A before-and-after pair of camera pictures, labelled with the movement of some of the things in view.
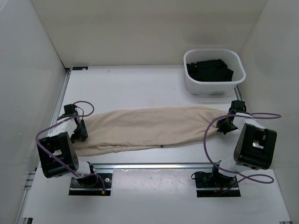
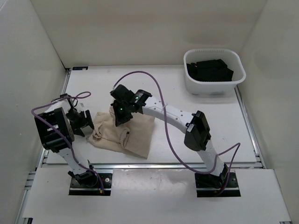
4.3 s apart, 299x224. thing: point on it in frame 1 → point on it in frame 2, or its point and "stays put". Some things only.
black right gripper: x=221 y=128 → x=120 y=119
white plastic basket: x=228 y=57 stays put
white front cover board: x=154 y=195 stays put
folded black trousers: x=213 y=70 stays put
